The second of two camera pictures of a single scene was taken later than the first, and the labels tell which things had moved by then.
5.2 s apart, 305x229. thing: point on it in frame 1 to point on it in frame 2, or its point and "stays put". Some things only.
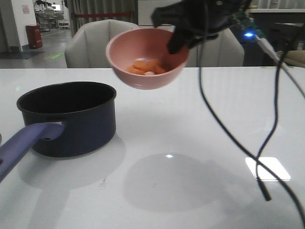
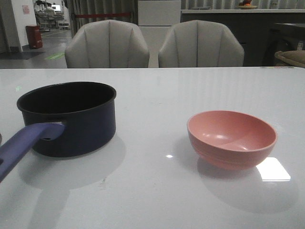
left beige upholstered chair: [87, 48] stays put
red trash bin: [34, 36] stays put
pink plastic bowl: [141, 58] to [231, 140]
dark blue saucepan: [62, 119] stays put
